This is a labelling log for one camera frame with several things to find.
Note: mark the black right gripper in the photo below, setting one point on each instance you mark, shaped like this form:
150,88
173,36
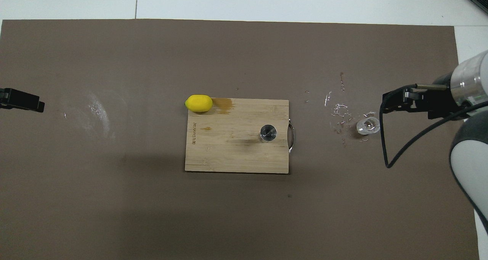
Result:
434,104

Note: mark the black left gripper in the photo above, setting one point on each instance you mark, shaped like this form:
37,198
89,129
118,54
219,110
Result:
4,98

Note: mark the small clear glass cup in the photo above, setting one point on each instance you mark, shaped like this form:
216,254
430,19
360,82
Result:
368,126

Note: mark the steel double jigger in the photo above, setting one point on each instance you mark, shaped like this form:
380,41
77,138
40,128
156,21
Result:
268,133

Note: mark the brown table mat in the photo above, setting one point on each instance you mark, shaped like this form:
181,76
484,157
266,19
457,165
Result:
114,206

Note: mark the yellow lemon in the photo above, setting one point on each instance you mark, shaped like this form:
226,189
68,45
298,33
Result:
198,103

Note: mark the bamboo cutting board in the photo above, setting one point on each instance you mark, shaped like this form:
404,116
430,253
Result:
228,145

